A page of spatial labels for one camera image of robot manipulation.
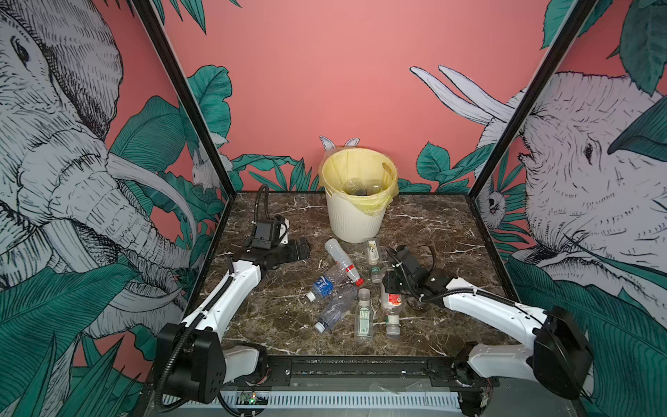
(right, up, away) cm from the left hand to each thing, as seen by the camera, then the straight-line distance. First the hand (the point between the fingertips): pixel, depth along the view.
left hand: (301, 244), depth 84 cm
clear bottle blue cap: (+8, -14, +2) cm, 17 cm away
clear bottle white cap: (+12, -22, +2) cm, 25 cm away
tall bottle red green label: (+29, -17, -7) cm, 34 cm away
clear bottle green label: (+21, -22, -5) cm, 31 cm away
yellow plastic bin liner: (+23, +24, +19) cm, 38 cm away
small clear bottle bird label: (+25, -5, +9) cm, 27 cm away
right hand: (+28, -11, 0) cm, 30 cm away
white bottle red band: (+12, -4, +13) cm, 18 cm away
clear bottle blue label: (+19, +22, +19) cm, 34 cm away
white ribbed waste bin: (+17, +7, +17) cm, 25 cm away
